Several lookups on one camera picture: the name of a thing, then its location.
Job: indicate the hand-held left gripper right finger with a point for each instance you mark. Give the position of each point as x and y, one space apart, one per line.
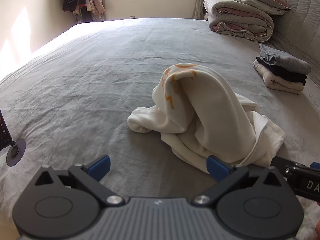
216 167

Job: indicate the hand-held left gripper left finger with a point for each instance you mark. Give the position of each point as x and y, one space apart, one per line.
100 166

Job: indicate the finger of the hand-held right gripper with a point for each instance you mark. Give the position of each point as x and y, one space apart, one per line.
315 166
287 167

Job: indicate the white printed sweatshirt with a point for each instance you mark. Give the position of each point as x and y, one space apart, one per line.
212 105

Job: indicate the folded beige garment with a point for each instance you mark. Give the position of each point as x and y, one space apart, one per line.
277 83

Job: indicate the black stand with round base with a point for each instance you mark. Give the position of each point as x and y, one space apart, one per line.
15 152

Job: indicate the folded black garment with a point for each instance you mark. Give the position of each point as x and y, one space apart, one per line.
287 76

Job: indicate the bed with grey sheet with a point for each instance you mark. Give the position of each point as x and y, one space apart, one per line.
87 67

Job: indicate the folded grey garment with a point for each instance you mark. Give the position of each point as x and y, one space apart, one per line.
285 58

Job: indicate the grey quilted headboard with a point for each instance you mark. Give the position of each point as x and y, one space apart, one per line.
300 30

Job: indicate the folded grey pink quilt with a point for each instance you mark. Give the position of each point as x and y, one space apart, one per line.
237 20

